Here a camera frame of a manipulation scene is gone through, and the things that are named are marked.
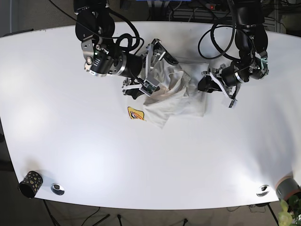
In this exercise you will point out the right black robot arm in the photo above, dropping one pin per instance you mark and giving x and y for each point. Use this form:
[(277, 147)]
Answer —
[(108, 55)]

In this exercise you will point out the cream graphic print T-shirt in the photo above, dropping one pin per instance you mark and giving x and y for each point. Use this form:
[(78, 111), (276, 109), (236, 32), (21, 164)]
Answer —
[(178, 95)]

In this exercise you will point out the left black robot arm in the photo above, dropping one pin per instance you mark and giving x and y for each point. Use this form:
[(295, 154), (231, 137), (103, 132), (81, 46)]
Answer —
[(247, 51)]

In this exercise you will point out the grey plant pot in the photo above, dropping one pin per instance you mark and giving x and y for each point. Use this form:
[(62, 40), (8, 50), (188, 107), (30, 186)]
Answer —
[(287, 187)]

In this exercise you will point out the black gold-dotted cup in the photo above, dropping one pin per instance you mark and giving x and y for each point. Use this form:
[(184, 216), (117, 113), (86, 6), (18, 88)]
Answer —
[(30, 185)]

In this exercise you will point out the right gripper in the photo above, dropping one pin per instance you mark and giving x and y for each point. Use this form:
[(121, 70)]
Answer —
[(145, 82)]

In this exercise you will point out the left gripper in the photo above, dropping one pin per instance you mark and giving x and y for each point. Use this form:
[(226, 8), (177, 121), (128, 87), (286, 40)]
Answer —
[(222, 79)]

